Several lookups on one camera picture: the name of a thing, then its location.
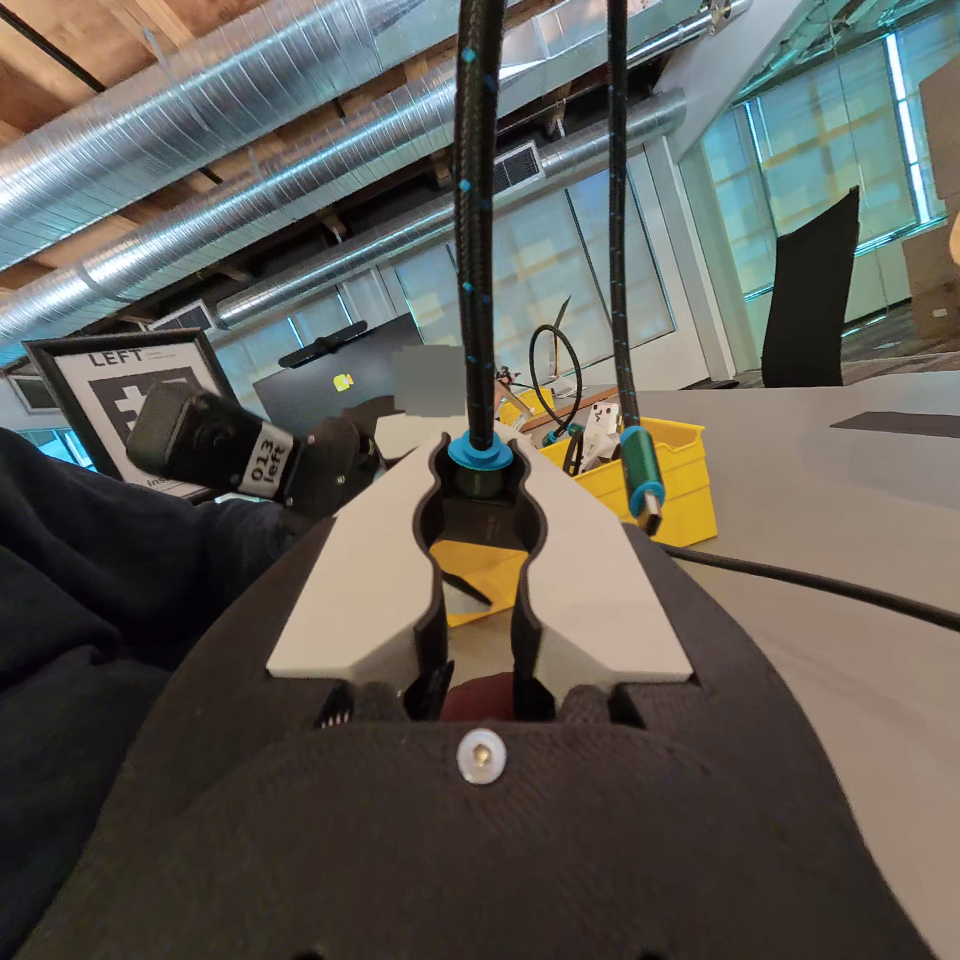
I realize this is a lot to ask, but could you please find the cardboard box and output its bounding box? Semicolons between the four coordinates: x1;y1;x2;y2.
918;60;960;200
902;225;960;342

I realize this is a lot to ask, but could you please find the white vent grille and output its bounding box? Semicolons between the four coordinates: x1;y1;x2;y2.
491;142;545;192
150;298;216;333

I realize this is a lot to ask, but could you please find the framed paper sign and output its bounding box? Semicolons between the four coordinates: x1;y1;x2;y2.
22;327;241;500

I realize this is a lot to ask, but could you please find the black wall screen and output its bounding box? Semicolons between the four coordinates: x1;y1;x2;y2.
252;313;421;440

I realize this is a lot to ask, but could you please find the black HDMI switch box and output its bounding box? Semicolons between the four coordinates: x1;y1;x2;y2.
581;401;624;462

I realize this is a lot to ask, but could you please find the person's left forearm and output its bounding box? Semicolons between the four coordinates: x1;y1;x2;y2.
0;426;297;661

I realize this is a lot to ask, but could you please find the black webcam bar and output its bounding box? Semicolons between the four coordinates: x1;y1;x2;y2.
279;324;370;369

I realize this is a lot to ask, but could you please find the silver air duct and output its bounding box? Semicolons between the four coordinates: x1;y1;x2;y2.
0;86;689;339
216;202;460;331
0;0;755;271

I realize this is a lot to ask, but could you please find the small background yellow bin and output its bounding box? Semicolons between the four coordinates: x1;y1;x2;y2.
498;390;556;426

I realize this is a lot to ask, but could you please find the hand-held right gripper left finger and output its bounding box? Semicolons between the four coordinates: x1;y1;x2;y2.
266;437;451;717

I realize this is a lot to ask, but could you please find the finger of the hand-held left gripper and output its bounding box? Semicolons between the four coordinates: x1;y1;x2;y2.
373;411;459;472

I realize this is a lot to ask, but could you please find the person's dark hoodie torso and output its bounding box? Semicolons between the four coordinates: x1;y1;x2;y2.
0;540;174;960

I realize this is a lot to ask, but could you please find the thin black hub cable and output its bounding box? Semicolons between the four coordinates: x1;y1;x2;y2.
663;543;960;633

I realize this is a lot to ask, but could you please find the yellow plastic bin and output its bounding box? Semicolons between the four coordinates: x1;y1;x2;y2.
427;416;719;627

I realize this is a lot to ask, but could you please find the background wooden stand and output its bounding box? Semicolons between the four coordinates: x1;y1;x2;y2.
543;294;582;399

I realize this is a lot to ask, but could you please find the black USB hub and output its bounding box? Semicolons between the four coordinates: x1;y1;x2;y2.
438;480;526;552

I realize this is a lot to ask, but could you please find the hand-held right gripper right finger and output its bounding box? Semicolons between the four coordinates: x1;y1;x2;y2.
510;437;695;720

